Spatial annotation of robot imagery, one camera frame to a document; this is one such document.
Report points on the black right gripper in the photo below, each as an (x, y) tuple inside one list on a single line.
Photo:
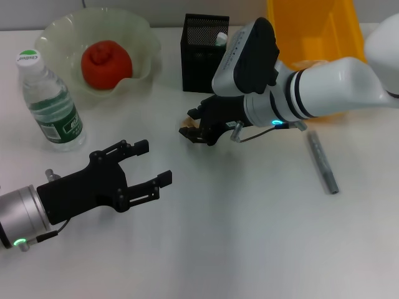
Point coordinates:
[(224, 115)]

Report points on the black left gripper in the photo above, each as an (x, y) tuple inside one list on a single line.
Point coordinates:
[(81, 193)]

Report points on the green pen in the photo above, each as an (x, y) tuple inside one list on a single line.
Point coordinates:
[(222, 39)]

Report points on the clear green-label water bottle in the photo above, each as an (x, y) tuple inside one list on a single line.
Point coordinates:
[(53, 109)]

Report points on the white paper ball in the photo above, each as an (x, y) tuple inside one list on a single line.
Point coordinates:
[(308, 64)]

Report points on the grey marker pen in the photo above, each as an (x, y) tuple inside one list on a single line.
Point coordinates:
[(324, 165)]

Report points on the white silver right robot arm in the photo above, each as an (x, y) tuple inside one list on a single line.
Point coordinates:
[(336, 87)]

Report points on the black mesh pen holder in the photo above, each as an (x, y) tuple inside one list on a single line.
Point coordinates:
[(199, 68)]

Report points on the pale green glass fruit plate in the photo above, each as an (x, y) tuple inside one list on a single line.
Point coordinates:
[(62, 31)]

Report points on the yellow plastic bin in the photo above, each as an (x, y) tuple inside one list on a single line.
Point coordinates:
[(311, 31)]

